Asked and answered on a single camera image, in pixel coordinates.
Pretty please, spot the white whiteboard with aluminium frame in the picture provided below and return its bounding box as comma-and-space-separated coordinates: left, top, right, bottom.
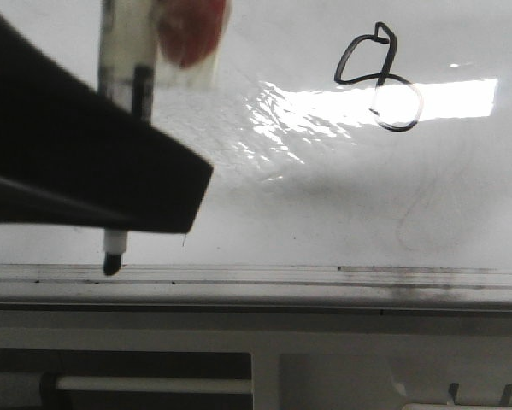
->
0, 1, 512, 310

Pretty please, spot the white whiteboard marker black tip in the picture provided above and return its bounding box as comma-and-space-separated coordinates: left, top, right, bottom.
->
97, 0, 159, 277

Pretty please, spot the orange disc taped to marker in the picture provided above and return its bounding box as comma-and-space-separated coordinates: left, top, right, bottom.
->
155, 0, 231, 69

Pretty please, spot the white horizontal rod below board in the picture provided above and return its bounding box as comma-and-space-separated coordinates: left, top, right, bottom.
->
56, 376, 253, 395

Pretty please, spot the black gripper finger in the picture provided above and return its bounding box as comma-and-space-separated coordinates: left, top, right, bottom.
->
0, 15, 212, 233

